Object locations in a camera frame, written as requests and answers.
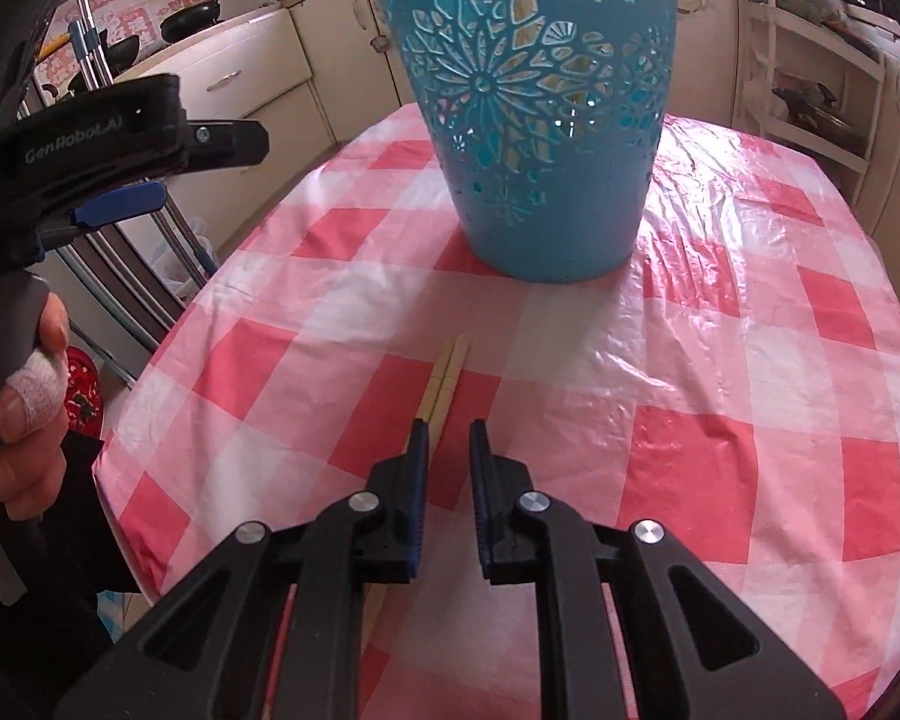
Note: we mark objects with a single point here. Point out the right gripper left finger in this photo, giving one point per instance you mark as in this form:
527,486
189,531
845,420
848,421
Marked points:
392,546

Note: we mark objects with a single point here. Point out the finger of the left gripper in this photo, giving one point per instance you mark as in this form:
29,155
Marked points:
121,204

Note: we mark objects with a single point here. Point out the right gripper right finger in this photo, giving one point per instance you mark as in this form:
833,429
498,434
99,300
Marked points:
506,555

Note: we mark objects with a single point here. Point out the left hand with bandage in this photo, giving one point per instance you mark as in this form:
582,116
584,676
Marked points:
33,421

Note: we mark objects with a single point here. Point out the bamboo chopstick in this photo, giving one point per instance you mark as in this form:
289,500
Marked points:
375,597
428,404

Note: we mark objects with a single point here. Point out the black wok on stove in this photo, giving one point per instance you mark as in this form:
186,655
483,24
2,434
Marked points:
122,54

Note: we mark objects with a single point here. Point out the mop with metal pole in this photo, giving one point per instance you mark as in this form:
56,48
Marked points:
154,138

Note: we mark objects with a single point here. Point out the black frying pan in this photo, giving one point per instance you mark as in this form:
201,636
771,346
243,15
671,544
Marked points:
190,20

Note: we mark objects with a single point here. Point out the pink white checkered tablecloth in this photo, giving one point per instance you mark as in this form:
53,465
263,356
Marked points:
737,379

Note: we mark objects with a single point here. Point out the teal perforated plastic basket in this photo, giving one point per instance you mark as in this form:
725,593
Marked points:
545,116

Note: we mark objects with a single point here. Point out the metal pot on shelf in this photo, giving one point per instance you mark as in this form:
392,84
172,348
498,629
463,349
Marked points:
807,102

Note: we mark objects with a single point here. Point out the white storage rack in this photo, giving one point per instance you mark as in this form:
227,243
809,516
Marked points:
777,48

